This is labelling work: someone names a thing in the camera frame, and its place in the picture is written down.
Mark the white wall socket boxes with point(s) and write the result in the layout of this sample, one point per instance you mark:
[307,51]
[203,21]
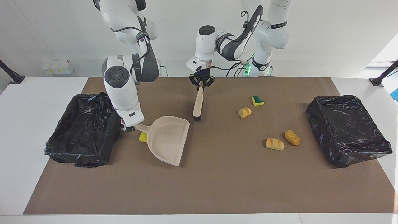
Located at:
[57,67]

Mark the beige brush with black bristles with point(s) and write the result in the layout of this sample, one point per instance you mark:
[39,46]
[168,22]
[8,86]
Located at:
[198,102]

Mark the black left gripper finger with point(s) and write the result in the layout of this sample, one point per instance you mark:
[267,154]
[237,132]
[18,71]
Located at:
[195,82]
[209,82]

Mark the black camera stand base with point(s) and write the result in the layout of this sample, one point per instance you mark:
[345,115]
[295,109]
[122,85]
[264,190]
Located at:
[14,77]
[379,80]

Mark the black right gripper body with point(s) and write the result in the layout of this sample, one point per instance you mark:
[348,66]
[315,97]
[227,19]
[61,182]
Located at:
[127,127]

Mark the green and yellow sponge piece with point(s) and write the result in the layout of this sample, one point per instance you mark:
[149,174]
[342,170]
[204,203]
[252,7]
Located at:
[257,100]

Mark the brown table mat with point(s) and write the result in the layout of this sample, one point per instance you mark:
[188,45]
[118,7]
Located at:
[199,193]

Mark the black bag lined trash bin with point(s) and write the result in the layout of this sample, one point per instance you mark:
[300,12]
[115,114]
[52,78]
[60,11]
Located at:
[345,130]
[84,133]

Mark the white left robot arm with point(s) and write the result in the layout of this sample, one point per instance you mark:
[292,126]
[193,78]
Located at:
[206,43]

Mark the small orange croissant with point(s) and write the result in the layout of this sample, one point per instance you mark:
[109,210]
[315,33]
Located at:
[244,112]

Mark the striped puff pastry bread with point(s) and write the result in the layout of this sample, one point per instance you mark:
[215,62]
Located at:
[275,144]

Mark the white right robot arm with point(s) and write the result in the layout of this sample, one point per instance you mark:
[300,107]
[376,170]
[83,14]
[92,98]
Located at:
[121,90]

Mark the blue object at edge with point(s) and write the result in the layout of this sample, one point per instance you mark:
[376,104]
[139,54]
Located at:
[395,95]

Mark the beige plastic dustpan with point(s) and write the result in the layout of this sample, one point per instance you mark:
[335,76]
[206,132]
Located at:
[168,140]

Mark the brown oval bun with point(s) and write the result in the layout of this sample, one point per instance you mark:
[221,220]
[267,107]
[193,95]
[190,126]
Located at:
[292,137]

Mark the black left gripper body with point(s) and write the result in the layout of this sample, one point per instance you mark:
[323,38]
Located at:
[202,76]

